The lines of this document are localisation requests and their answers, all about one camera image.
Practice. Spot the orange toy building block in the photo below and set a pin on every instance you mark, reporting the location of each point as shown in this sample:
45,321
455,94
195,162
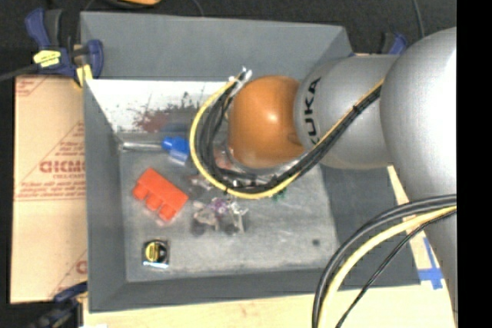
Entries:
158,194

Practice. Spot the grey metal bin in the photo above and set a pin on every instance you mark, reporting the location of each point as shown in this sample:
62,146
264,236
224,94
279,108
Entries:
269,242

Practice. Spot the black and yellow tape measure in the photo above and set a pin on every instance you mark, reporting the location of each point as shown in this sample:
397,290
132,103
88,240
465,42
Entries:
155,252

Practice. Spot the brown cardboard board red print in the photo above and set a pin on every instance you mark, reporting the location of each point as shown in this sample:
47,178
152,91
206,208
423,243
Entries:
46,203

